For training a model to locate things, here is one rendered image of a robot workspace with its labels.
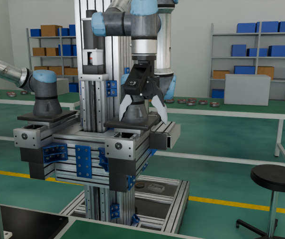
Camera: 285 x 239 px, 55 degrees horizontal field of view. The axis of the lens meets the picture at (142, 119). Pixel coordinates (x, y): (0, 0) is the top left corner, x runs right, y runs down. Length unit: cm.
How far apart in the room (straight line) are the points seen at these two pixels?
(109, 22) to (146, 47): 18
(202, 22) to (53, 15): 411
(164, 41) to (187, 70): 600
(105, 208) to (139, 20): 119
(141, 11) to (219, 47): 643
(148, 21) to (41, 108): 91
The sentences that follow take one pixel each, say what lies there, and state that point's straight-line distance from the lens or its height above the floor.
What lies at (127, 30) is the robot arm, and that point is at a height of 143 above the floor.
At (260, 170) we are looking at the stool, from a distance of 213.
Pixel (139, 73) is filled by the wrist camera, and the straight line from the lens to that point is 77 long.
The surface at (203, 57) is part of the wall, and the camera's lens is 719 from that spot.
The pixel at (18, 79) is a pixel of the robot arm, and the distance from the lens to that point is 163.
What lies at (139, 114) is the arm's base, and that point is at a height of 107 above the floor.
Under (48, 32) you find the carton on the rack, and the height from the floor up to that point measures 188.
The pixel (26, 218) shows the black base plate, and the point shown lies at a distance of 116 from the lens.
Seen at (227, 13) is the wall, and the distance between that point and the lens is 724.
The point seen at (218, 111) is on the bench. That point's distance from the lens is 309.
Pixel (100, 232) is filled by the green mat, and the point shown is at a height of 75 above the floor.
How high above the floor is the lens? 136
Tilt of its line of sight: 14 degrees down
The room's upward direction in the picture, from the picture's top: straight up
